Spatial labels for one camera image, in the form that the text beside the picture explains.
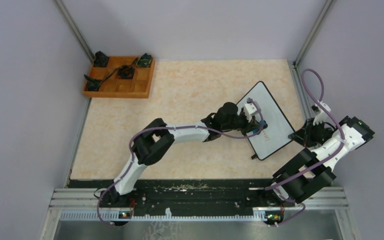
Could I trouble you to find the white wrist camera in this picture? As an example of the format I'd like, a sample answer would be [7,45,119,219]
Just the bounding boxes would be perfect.
[311,101,331,126]
[243,97,264,122]

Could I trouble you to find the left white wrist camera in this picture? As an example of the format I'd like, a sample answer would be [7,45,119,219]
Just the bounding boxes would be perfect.
[243,97,264,122]

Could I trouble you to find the orange wooden compartment tray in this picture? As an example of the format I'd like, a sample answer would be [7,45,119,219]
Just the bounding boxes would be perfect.
[82,55,156,99]

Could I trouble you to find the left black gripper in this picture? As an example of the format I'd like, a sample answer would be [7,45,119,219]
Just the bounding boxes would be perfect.
[221,109,260,136]

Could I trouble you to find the aluminium frame rail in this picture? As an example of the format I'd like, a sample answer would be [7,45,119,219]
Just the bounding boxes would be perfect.
[49,187,349,225]

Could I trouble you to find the blue whiteboard eraser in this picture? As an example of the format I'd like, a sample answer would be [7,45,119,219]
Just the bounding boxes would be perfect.
[252,121,268,135]

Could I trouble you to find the dark object tray top-right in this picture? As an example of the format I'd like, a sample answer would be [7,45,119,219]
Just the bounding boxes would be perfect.
[136,53,153,68]

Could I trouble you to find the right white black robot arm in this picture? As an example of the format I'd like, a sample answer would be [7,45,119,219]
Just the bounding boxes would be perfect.
[261,116,375,206]

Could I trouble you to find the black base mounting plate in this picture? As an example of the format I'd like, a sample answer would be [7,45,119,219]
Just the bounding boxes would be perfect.
[67,178,285,209]

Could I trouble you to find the purple cable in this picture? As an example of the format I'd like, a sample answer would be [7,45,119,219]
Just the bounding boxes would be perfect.
[264,68,346,227]
[96,97,266,227]

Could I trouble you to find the dark object tray centre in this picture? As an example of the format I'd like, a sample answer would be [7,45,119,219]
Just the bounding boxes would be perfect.
[116,65,135,80]

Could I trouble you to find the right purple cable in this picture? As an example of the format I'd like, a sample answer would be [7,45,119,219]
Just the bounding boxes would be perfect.
[264,68,346,227]

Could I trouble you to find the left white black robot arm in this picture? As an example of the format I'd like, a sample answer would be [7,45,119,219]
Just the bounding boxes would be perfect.
[101,98,268,207]

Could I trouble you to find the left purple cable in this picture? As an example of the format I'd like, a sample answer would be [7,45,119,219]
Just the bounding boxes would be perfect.
[96,97,266,227]

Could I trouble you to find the small black-framed whiteboard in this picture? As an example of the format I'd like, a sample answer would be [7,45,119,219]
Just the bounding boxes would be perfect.
[236,81,295,161]

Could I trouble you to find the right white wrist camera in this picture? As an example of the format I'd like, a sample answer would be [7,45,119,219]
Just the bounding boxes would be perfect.
[311,101,331,126]

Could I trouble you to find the dark object tray top-left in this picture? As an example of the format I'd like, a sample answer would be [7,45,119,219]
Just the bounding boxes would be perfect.
[93,51,110,68]

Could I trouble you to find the dark object tray bottom-left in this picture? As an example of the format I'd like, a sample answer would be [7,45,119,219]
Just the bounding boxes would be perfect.
[83,74,103,92]

